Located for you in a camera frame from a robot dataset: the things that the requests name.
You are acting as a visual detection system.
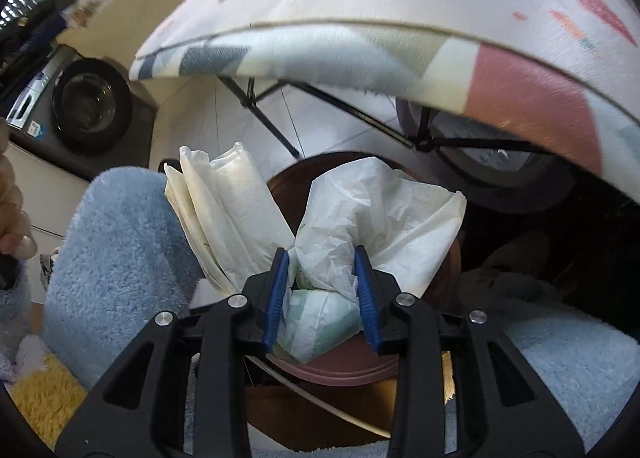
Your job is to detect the black folding table legs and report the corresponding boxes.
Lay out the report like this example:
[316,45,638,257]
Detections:
[216,74,543,160]

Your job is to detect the person's left hand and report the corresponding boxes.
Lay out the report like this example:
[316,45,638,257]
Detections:
[0,123,39,260]

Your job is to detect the white plastic bag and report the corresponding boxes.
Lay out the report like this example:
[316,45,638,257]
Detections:
[272,156,467,365]
[164,140,297,295]

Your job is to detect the grey washing machine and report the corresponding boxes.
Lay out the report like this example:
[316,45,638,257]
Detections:
[0,44,159,157]

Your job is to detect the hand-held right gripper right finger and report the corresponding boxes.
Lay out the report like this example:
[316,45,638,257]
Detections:
[352,245,586,458]

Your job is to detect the brown trash bin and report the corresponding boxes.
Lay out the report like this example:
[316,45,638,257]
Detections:
[245,152,463,441]

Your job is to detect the grey round drum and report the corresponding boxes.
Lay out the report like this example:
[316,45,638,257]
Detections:
[394,97,578,215]

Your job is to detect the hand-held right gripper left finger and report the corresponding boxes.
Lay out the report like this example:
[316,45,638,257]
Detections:
[55,248,291,458]

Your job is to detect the folding table with patterned cloth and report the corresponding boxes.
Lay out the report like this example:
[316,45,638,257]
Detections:
[129,0,640,189]

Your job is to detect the person's left leg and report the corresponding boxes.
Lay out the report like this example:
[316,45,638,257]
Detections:
[41,167,203,391]

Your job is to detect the yellow fleece cloth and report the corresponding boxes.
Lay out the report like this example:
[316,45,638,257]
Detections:
[9,352,88,441]

